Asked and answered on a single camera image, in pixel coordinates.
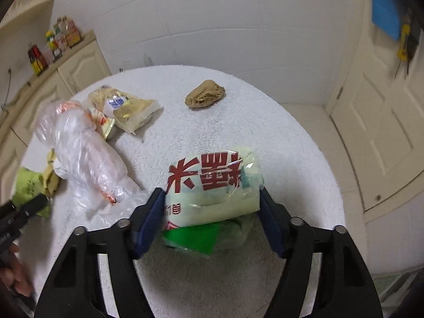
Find light green wrapper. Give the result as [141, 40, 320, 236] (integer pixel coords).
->
[13, 167, 51, 218]

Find green yellow seasoning bottle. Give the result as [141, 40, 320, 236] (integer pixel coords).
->
[46, 30, 59, 52]

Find red label sauce bottle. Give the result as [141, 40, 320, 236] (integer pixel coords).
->
[53, 36, 68, 61]

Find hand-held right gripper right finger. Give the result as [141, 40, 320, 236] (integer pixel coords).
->
[258, 187, 385, 318]

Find pale green printed plastic bag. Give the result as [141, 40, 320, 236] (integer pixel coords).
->
[159, 147, 266, 256]

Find yellow snack wrapper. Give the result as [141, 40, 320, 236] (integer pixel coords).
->
[88, 108, 116, 140]

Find cream panel door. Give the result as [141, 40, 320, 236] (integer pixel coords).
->
[325, 0, 424, 213]

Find black power cable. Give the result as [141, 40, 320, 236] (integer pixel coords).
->
[5, 68, 14, 107]

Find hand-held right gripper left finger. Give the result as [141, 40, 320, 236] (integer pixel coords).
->
[33, 187, 166, 318]

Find cream lattice door cabinet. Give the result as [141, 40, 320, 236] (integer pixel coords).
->
[0, 0, 55, 30]

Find person's left hand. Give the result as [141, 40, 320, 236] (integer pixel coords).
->
[0, 243, 34, 297]

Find clear plastic bag orange print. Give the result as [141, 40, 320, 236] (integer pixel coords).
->
[33, 101, 153, 220]

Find blue apron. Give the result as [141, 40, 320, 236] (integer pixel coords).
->
[370, 0, 402, 42]

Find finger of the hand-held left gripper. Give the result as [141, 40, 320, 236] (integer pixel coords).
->
[13, 194, 50, 230]

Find cream lower kitchen cabinets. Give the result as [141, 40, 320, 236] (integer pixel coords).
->
[0, 38, 112, 206]

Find amber oil bottle with handle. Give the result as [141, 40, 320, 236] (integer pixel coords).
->
[65, 20, 82, 47]

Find white towel covered round table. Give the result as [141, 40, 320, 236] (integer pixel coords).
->
[26, 65, 347, 318]

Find yellow packet with blue label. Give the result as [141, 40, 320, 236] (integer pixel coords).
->
[88, 86, 164, 135]

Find brown dried food lump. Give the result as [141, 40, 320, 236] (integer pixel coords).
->
[185, 79, 226, 109]

